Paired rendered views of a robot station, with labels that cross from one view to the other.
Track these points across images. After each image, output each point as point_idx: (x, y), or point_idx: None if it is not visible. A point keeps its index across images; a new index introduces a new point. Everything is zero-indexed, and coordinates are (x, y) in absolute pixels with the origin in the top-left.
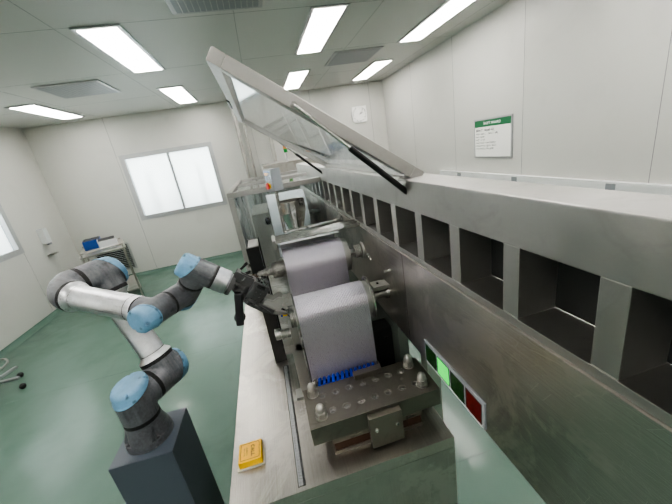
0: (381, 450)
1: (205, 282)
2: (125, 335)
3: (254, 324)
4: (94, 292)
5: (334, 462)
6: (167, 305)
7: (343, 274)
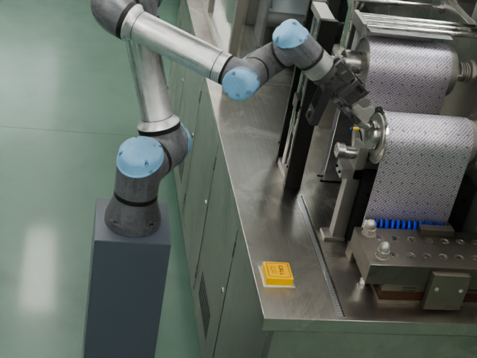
0: (430, 314)
1: (306, 62)
2: (140, 85)
3: (233, 120)
4: (172, 30)
5: (376, 308)
6: (262, 77)
7: (436, 99)
